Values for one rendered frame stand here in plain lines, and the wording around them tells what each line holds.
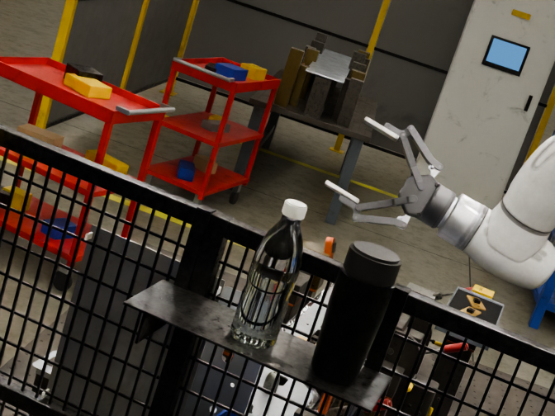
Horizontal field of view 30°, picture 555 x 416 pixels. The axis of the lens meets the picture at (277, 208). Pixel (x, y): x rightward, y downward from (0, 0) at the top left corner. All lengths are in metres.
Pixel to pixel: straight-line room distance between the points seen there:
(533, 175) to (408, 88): 8.12
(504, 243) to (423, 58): 8.06
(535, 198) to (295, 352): 0.57
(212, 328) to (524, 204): 0.64
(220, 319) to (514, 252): 0.61
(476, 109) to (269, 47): 2.16
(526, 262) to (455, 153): 7.31
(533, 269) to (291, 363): 0.61
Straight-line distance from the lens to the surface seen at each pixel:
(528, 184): 1.78
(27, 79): 4.95
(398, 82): 9.87
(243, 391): 1.86
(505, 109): 9.08
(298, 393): 2.33
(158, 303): 1.42
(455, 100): 9.06
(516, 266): 1.84
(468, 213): 1.83
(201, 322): 1.40
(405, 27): 9.83
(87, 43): 7.45
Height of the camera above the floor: 1.97
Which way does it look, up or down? 15 degrees down
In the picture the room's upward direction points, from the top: 18 degrees clockwise
